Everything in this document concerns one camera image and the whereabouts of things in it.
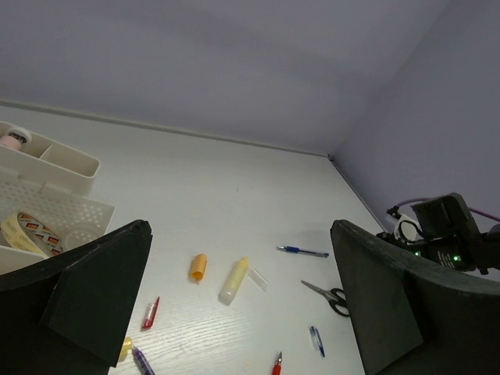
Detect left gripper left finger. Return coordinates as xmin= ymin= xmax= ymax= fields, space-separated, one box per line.
xmin=1 ymin=220 xmax=152 ymax=374

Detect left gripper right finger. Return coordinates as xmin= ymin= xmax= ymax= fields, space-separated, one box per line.
xmin=330 ymin=220 xmax=499 ymax=374

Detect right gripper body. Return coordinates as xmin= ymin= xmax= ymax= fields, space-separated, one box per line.
xmin=377 ymin=193 xmax=484 ymax=273

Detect black handled scissors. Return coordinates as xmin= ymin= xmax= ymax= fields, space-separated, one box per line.
xmin=301 ymin=280 xmax=350 ymax=317

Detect beige masking tape roll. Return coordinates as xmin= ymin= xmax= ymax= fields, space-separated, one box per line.
xmin=1 ymin=212 xmax=65 ymax=259

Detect blue gel pen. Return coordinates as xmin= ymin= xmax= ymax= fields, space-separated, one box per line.
xmin=276 ymin=246 xmax=330 ymax=258

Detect pink white stapler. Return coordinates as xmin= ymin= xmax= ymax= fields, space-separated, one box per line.
xmin=1 ymin=127 xmax=32 ymax=152

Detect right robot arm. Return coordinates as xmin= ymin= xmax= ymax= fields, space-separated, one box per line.
xmin=377 ymin=193 xmax=499 ymax=275

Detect yellow eraser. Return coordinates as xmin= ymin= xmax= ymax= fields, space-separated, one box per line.
xmin=118 ymin=337 xmax=133 ymax=362

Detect purple gel pen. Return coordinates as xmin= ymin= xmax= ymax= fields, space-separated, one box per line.
xmin=131 ymin=345 xmax=155 ymax=375

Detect white perforated storage basket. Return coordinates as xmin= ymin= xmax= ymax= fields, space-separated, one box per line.
xmin=1 ymin=179 xmax=115 ymax=274

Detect blue pen cap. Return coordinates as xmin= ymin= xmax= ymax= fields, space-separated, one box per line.
xmin=309 ymin=326 xmax=326 ymax=359

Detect red gel pen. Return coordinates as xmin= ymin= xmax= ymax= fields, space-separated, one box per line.
xmin=271 ymin=352 xmax=282 ymax=375

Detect orange marker cap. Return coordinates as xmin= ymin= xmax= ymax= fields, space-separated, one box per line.
xmin=189 ymin=254 xmax=207 ymax=282

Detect clear highlighter cap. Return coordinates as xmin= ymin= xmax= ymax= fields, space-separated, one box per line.
xmin=248 ymin=268 xmax=269 ymax=291

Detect cream divided pen holder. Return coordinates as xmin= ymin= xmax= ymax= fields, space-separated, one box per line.
xmin=1 ymin=121 xmax=101 ymax=195

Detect yellow highlighter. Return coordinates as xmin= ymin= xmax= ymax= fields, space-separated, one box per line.
xmin=219 ymin=257 xmax=248 ymax=305

